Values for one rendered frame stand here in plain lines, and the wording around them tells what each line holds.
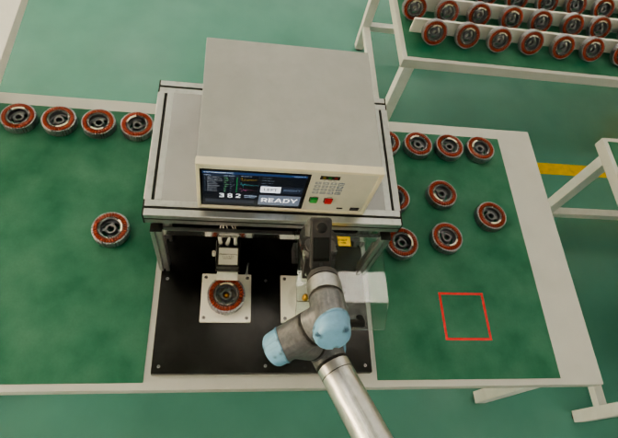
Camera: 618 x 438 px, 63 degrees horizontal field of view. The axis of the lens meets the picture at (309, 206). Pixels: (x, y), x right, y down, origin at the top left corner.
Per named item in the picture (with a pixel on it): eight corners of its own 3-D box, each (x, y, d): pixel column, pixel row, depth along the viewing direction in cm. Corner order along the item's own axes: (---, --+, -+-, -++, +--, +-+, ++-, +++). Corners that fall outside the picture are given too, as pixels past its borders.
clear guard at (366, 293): (383, 330, 132) (391, 324, 127) (293, 329, 128) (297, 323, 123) (371, 219, 147) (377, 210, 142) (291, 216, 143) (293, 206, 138)
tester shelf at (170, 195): (397, 232, 139) (403, 225, 135) (143, 223, 128) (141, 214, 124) (381, 108, 160) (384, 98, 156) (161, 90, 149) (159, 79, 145)
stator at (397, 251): (390, 263, 170) (394, 259, 167) (379, 234, 175) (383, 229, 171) (419, 257, 173) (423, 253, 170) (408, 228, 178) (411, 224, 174)
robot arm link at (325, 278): (311, 283, 103) (349, 284, 104) (308, 268, 106) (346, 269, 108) (305, 308, 107) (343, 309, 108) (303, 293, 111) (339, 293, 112)
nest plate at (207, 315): (250, 323, 150) (250, 321, 149) (199, 322, 148) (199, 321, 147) (251, 275, 158) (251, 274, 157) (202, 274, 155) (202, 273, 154)
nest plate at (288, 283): (328, 323, 154) (329, 322, 153) (280, 323, 152) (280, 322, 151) (326, 277, 162) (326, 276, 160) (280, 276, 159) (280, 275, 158)
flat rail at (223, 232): (381, 242, 143) (384, 238, 141) (157, 235, 133) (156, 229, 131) (381, 238, 144) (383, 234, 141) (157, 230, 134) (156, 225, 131)
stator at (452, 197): (436, 178, 190) (440, 174, 187) (459, 199, 188) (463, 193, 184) (418, 195, 185) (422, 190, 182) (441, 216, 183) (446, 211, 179)
